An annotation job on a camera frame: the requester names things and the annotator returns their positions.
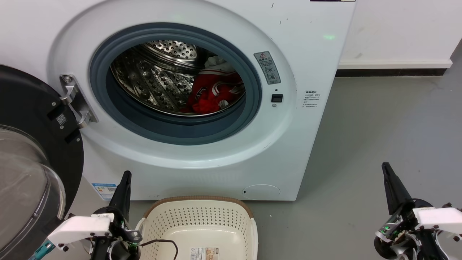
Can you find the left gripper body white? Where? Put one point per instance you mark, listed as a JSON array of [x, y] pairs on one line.
[[81, 227]]

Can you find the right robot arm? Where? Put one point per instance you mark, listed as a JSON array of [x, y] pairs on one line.
[[422, 247]]

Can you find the white wall baseboard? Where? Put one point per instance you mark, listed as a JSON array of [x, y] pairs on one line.
[[393, 65]]

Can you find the grey rubber door gasket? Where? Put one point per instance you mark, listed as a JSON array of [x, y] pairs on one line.
[[173, 130]]

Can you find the blue energy label sticker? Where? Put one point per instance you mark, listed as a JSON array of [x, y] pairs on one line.
[[103, 191]]

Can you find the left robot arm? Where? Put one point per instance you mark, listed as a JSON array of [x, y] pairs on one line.
[[115, 251]]

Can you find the red and white garment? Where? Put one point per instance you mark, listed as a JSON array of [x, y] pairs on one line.
[[209, 94]]

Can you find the black glass washer door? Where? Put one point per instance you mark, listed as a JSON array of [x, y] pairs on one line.
[[25, 101]]

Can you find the round white filter cover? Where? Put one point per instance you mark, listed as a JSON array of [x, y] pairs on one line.
[[261, 192]]

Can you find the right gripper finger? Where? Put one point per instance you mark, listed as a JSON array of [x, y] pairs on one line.
[[400, 195], [391, 198]]

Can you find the printed food package label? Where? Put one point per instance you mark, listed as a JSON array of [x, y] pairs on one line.
[[204, 253]]

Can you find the silver metal door hinge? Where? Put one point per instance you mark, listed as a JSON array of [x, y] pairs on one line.
[[77, 101]]

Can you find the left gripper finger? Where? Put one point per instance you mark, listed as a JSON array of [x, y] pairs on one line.
[[118, 196], [126, 202]]

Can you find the cream perforated laundry basket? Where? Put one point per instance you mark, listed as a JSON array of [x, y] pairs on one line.
[[202, 224]]

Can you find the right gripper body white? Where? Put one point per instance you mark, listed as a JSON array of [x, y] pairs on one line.
[[438, 220]]

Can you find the white front-load washing machine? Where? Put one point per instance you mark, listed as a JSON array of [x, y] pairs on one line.
[[306, 144]]

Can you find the black door latch socket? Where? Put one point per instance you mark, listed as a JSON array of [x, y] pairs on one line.
[[277, 98]]

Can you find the small text label sticker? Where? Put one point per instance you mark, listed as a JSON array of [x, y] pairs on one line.
[[310, 99]]

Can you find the grey warning sticker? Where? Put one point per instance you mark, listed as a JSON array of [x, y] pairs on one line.
[[267, 68]]

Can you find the QR code sticker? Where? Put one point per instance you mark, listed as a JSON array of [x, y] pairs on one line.
[[61, 119]]

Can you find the stainless steel washing machine drum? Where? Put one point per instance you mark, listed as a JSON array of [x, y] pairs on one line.
[[151, 83]]

